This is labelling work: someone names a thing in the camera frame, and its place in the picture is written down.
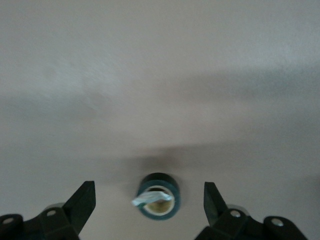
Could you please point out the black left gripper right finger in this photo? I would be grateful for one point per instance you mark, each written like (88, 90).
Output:
(216, 212)

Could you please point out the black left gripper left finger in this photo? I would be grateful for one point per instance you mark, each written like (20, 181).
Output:
(75, 212)

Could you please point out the brown table cover sheet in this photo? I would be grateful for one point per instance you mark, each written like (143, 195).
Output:
(160, 62)

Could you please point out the dark teal tape roll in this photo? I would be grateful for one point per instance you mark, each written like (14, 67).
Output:
(160, 178)

